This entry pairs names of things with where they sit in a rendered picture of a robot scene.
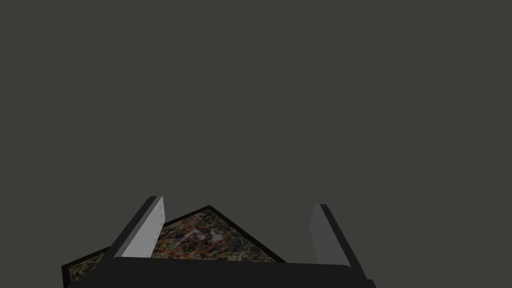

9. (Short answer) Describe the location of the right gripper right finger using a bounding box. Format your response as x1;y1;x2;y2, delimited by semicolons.
309;203;358;268

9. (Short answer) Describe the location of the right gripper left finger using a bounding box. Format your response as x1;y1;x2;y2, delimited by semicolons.
106;195;166;259

